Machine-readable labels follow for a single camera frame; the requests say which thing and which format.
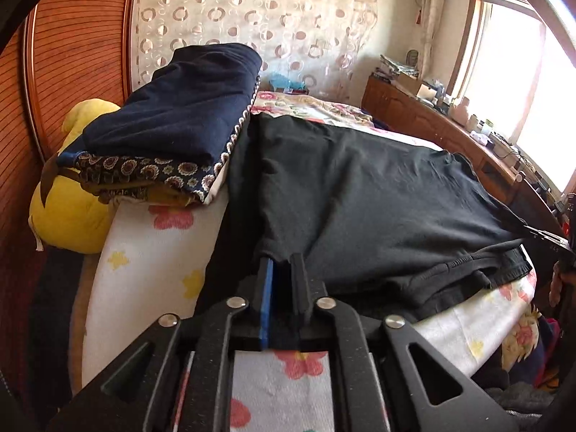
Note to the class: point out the blue plastic package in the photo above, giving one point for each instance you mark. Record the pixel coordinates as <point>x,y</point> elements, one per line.
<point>288,83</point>

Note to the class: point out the person's right hand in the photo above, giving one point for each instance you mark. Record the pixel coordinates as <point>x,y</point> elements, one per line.
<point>558,279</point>

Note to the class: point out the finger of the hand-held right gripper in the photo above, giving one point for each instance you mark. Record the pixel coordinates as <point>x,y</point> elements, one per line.
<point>551,245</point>

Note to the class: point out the dark oval ornament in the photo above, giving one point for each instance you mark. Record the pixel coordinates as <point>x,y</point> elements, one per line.
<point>411,57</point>

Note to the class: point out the folded patterned cloth stack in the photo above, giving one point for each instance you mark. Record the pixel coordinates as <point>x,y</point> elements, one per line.
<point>396,65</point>

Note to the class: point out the open cardboard box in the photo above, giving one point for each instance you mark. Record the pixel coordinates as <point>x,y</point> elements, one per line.
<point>408,83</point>

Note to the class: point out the wooden louvered wardrobe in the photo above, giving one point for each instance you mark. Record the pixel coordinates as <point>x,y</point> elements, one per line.
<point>76,45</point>

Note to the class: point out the yellow plush toy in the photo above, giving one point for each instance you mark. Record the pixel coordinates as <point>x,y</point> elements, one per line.
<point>67,207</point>

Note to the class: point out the dark grey garment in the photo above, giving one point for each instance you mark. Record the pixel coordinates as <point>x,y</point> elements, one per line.
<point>522,396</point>

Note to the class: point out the navy folded garment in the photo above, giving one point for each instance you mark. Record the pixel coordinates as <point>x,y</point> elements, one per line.
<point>180,108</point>

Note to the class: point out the beige window curtain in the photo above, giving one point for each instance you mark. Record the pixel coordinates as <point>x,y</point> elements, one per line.
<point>429,9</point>

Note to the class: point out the wooden-framed window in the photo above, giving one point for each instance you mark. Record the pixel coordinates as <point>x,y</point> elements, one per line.
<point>508,63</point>

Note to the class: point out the circle-patterned sheer curtain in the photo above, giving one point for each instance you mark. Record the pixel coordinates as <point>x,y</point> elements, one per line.
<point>225,9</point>

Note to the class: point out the navy floral-print cloth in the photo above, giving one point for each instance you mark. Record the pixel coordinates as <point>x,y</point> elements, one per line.
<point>148,168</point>

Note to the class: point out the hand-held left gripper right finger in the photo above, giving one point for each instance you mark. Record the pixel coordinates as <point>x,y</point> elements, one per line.
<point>299,288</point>

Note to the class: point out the wooden sideboard cabinet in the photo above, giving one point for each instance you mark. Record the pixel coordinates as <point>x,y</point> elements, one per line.
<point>418,121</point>

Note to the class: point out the black printed t-shirt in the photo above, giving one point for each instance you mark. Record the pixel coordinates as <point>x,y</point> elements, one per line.
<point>360,189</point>

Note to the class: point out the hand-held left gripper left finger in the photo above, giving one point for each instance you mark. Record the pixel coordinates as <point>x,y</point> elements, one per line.
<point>266,306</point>

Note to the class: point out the navy blanket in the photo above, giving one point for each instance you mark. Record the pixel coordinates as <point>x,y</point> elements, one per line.
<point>382,122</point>

